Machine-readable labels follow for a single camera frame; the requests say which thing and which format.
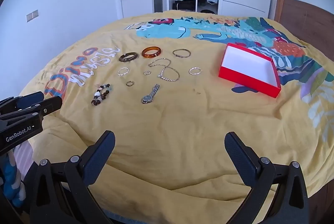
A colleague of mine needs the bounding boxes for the person's left hand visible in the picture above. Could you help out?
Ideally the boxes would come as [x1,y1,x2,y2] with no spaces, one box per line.
[0,147,27,207]

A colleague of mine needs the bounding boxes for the beaded bracelet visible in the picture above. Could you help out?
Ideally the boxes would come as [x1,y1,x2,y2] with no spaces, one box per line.
[91,84,113,106]

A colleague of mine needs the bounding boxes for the yellow printed blanket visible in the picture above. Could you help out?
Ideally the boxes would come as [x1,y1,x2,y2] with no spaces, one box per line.
[19,10,334,219]

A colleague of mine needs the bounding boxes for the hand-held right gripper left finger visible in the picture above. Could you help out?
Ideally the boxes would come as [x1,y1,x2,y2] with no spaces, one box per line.
[29,130,116,224]

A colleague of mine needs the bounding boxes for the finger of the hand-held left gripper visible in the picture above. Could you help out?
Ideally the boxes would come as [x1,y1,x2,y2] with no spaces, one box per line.
[0,92,45,113]
[0,97,63,126]

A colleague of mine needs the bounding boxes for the wooden headboard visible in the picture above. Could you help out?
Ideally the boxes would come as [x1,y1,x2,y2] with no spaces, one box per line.
[274,0,334,62]

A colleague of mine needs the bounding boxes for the red jewelry box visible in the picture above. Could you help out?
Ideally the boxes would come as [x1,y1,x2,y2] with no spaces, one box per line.
[218,43,282,99]

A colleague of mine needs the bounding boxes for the white light switch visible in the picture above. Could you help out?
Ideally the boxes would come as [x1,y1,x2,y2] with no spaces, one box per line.
[26,10,39,22]

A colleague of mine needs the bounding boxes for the pink striped bedsheet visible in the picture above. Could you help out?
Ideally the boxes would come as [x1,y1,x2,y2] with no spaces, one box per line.
[13,142,35,177]

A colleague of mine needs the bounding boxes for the folded black clothes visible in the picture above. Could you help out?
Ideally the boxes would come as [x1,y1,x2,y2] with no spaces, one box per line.
[173,0,196,11]

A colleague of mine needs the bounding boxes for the silver wristwatch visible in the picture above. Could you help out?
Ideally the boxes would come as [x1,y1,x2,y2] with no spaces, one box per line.
[141,84,160,104]

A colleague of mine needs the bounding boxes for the dark brown bangle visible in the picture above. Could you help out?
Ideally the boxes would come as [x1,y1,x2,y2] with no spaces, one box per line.
[119,52,139,62]

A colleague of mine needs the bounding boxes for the amber bangle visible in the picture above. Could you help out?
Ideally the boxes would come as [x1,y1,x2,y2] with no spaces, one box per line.
[142,46,161,59]

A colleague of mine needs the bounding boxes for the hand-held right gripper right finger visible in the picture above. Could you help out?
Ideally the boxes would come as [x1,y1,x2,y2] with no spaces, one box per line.
[224,131,311,224]

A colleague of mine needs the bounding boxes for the thin metal bangle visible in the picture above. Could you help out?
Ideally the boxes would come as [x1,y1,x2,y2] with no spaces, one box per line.
[173,49,191,58]

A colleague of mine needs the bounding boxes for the silver chain necklace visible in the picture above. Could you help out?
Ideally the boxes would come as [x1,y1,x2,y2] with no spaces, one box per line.
[148,58,180,82]

